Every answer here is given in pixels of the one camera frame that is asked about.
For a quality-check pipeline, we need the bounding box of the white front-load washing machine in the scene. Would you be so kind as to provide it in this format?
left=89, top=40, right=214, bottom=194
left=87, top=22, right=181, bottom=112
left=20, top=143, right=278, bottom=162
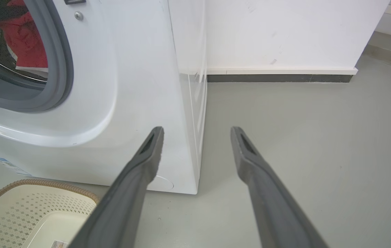
left=0, top=0, right=208, bottom=195

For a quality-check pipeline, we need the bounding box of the red garment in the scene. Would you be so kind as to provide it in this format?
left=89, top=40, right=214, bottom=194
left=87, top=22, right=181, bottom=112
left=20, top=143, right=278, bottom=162
left=0, top=0, right=49, bottom=69

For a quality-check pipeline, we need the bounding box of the white skirting board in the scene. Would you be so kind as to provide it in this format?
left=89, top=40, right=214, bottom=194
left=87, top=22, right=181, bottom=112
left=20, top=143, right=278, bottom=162
left=207, top=67, right=358, bottom=76

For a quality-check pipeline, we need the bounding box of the grey rubber door gasket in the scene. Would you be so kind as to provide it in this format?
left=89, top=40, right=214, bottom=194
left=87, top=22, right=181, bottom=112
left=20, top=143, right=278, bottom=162
left=0, top=0, right=74, bottom=113

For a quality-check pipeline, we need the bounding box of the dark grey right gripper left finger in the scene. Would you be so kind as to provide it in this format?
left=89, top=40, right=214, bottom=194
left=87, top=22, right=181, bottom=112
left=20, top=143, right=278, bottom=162
left=68, top=126, right=164, bottom=248

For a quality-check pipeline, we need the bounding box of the blue energy label sticker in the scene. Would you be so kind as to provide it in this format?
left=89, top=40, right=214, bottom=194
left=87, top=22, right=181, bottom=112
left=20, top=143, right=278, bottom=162
left=0, top=156, right=32, bottom=177

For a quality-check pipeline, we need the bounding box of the cream perforated laundry basket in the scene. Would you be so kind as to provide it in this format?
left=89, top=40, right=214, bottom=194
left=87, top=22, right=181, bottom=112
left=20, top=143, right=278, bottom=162
left=0, top=179, right=100, bottom=248

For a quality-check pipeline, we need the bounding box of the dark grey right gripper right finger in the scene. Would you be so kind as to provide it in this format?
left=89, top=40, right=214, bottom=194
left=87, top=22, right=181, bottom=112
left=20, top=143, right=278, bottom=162
left=230, top=126, right=329, bottom=248

